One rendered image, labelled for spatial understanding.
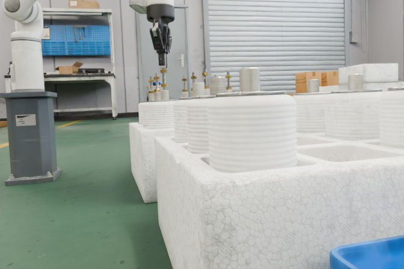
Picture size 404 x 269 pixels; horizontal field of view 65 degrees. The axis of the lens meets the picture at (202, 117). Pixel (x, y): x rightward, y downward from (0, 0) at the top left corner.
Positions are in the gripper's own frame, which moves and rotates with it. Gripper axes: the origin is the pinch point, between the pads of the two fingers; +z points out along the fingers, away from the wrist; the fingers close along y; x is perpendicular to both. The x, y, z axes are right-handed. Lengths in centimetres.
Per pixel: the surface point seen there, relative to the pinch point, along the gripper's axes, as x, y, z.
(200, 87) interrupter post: -15.2, -27.3, 8.9
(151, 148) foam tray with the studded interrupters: 0.9, -9.2, 22.4
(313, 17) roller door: -138, 626, -156
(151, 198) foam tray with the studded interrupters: 1.6, -9.6, 34.8
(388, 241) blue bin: -36, -54, 24
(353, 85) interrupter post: -40, -28, 10
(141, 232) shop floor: -2.4, -26.5, 36.0
